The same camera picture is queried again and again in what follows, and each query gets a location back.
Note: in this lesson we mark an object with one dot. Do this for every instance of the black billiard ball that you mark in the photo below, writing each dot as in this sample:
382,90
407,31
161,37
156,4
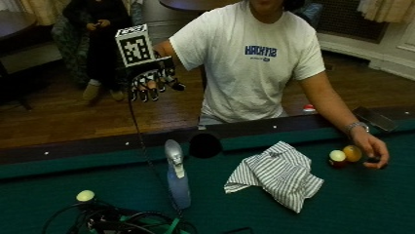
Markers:
373,160

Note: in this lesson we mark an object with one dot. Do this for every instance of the yellow billiard ball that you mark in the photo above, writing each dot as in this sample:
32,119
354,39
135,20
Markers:
353,153

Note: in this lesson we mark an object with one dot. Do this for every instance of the silver wrist watch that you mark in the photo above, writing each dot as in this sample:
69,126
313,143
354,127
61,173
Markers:
355,125

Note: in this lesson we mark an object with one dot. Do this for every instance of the flat black device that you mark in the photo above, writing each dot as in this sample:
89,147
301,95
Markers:
374,118

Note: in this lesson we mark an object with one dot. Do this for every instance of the white cube of black markers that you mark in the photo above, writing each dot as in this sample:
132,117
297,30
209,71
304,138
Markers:
135,47

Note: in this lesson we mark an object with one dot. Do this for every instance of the the person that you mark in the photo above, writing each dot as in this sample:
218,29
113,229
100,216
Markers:
250,65

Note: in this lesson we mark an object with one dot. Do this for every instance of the dark patterned armchair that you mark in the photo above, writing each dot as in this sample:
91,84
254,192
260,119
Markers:
69,45

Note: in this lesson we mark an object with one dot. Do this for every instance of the red and white object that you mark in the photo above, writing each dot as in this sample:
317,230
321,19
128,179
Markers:
309,108

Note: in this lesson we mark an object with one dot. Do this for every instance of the striped white cloth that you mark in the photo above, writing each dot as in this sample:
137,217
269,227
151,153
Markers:
277,175

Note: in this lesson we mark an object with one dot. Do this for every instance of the dark round table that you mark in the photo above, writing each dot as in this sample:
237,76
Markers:
194,4

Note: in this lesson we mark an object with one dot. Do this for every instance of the dark wooden side table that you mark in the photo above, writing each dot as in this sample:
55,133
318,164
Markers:
18,35

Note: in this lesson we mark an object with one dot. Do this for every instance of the beige curtain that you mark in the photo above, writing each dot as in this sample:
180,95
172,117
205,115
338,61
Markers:
43,11
387,9

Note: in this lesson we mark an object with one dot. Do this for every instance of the cream billiard ball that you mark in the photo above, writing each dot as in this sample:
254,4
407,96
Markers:
85,195

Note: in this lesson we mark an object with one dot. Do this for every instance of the dark radiator grille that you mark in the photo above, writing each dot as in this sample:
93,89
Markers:
350,19

